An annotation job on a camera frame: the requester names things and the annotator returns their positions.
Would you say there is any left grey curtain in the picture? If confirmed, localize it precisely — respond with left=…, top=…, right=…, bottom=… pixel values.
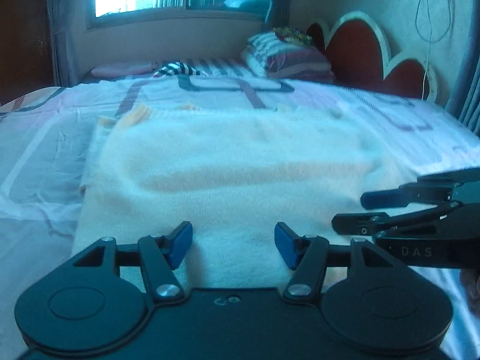
left=46, top=0, right=79, bottom=87

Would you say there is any cream knit sweater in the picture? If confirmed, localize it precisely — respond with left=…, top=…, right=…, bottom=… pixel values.
left=73, top=106, right=416, bottom=288

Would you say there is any striped black white garment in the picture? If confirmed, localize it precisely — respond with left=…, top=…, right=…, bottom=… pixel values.
left=152, top=61, right=206, bottom=77

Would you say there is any colourful item on quilt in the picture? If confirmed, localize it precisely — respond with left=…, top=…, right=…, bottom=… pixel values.
left=273, top=27, right=313, bottom=47

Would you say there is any pink pillow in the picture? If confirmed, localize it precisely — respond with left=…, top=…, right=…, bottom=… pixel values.
left=90, top=62, right=158, bottom=79

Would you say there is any patterned pink white bedsheet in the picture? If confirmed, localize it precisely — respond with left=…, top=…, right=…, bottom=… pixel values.
left=1, top=76, right=479, bottom=359

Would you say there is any white hanging cable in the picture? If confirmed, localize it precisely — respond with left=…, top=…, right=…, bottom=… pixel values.
left=414, top=0, right=456, bottom=100

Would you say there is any red white headboard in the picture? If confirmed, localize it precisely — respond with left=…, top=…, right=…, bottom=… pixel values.
left=307, top=10, right=439, bottom=103

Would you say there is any folded striped quilt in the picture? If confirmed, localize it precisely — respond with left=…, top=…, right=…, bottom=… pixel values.
left=241, top=32, right=335, bottom=83

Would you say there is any dark wooden door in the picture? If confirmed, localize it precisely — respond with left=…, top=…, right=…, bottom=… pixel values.
left=0, top=0, right=54, bottom=104

